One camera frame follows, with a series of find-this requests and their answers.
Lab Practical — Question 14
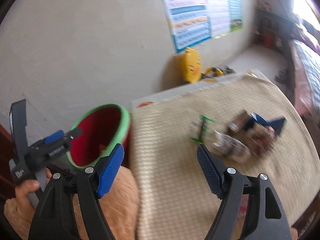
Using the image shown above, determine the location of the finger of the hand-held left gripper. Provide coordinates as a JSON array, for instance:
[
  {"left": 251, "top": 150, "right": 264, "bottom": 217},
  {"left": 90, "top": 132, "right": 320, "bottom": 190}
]
[
  {"left": 44, "top": 130, "right": 64, "bottom": 145},
  {"left": 62, "top": 127, "right": 83, "bottom": 141}
]

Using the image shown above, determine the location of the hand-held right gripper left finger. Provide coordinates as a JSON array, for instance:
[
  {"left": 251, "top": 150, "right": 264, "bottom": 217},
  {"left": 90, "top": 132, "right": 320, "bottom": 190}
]
[{"left": 28, "top": 143, "right": 125, "bottom": 240}]

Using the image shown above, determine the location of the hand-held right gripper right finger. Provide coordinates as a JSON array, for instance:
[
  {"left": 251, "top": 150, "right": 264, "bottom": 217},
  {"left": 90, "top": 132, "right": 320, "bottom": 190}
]
[{"left": 197, "top": 144, "right": 292, "bottom": 240}]

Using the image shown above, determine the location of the red bin with green rim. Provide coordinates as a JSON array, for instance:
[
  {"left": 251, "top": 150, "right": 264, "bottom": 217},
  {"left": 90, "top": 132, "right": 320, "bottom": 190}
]
[{"left": 66, "top": 103, "right": 132, "bottom": 168}]

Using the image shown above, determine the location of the green wrapper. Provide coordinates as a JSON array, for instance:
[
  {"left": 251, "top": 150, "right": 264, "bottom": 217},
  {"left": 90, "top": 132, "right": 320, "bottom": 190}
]
[{"left": 190, "top": 115, "right": 215, "bottom": 144}]

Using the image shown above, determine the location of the brown cigarette box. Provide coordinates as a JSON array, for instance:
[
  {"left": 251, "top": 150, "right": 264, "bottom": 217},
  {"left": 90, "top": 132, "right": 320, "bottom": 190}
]
[{"left": 227, "top": 110, "right": 252, "bottom": 133}]

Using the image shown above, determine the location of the brown wrapper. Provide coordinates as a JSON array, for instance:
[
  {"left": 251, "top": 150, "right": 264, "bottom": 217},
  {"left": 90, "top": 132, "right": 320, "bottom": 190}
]
[{"left": 250, "top": 125, "right": 278, "bottom": 155}]

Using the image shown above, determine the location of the dark blue wrapper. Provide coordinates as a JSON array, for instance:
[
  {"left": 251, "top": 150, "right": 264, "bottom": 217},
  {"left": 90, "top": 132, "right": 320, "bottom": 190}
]
[{"left": 246, "top": 112, "right": 287, "bottom": 138}]

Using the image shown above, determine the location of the person's left forearm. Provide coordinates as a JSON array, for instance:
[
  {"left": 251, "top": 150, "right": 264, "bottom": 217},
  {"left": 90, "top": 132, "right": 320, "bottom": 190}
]
[{"left": 4, "top": 196, "right": 38, "bottom": 240}]

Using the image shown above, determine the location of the person's left hand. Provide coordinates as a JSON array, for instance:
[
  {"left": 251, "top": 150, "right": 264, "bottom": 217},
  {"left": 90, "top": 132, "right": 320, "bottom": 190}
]
[{"left": 14, "top": 168, "right": 53, "bottom": 212}]

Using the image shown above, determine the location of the beige checked tablecloth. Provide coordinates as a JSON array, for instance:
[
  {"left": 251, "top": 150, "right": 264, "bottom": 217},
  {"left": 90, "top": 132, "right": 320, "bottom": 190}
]
[{"left": 129, "top": 74, "right": 318, "bottom": 240}]

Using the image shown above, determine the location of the yellow duck toy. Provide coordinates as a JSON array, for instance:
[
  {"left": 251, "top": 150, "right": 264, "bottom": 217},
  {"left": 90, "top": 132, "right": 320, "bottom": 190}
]
[{"left": 181, "top": 47, "right": 202, "bottom": 83}]

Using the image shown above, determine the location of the pink bed sheet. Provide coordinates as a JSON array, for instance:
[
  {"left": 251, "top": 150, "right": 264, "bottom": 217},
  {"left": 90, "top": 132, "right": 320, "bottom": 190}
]
[{"left": 294, "top": 75, "right": 315, "bottom": 115}]

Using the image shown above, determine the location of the pair of shoes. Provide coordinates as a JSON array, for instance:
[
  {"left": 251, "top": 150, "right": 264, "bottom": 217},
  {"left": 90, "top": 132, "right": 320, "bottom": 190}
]
[{"left": 275, "top": 67, "right": 288, "bottom": 83}]

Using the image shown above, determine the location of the tall red box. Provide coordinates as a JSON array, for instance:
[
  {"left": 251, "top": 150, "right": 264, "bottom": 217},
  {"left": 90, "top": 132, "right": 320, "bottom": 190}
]
[{"left": 261, "top": 34, "right": 273, "bottom": 48}]

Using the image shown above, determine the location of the dark shelf table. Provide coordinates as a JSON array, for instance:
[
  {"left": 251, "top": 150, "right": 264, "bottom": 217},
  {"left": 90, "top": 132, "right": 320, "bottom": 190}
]
[{"left": 256, "top": 7, "right": 300, "bottom": 53}]

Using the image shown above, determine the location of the pink pillow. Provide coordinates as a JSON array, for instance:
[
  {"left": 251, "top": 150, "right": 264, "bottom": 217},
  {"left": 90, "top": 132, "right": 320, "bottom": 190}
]
[{"left": 297, "top": 17, "right": 320, "bottom": 48}]

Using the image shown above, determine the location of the bright window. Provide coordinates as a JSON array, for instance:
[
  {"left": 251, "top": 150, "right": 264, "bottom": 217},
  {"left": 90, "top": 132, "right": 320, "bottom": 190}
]
[{"left": 292, "top": 0, "right": 319, "bottom": 28}]

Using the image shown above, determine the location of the blue alphabet wall poster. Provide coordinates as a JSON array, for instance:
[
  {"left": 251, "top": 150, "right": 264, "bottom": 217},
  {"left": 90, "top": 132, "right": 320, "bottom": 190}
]
[{"left": 157, "top": 0, "right": 212, "bottom": 53}]

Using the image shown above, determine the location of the white chart wall poster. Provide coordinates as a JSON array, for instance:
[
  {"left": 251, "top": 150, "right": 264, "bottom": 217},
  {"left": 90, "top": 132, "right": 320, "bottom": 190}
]
[{"left": 205, "top": 0, "right": 230, "bottom": 37}]

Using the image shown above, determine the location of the green chart wall poster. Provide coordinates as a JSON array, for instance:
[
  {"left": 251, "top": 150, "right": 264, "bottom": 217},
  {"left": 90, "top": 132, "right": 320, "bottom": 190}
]
[{"left": 226, "top": 0, "right": 244, "bottom": 33}]

